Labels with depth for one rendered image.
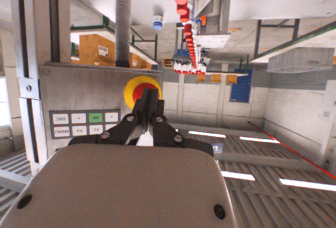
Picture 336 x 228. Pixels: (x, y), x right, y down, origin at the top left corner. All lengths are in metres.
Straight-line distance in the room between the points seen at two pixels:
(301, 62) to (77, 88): 2.07
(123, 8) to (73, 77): 0.18
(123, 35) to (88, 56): 1.52
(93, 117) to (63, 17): 0.15
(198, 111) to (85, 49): 6.85
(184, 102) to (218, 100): 1.99
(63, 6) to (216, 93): 7.68
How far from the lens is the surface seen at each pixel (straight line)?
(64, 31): 0.24
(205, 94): 7.68
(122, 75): 0.19
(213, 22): 0.54
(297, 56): 2.06
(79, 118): 0.21
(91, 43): 1.81
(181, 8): 0.45
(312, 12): 1.22
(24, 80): 0.24
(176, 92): 7.66
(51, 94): 0.21
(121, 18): 0.31
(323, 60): 2.21
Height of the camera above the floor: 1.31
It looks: 8 degrees up
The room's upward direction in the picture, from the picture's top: 177 degrees counter-clockwise
